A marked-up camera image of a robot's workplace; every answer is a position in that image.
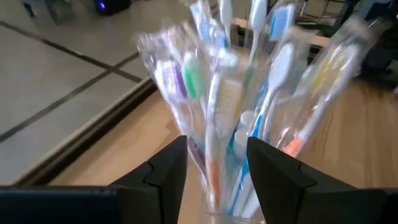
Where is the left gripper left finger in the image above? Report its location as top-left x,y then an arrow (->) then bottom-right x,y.
0,134 -> 188,224

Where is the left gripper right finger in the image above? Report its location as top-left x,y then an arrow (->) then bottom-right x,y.
246,136 -> 398,224

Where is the clear acrylic organizer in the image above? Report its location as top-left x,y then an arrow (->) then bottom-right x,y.
200,210 -> 267,224

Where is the orange yellow toothbrush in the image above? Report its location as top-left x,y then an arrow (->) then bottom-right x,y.
278,18 -> 377,158

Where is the purple toothbrush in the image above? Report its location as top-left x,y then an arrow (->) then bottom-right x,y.
136,29 -> 208,175

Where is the black box blue light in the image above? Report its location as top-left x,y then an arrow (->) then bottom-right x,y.
92,0 -> 133,16

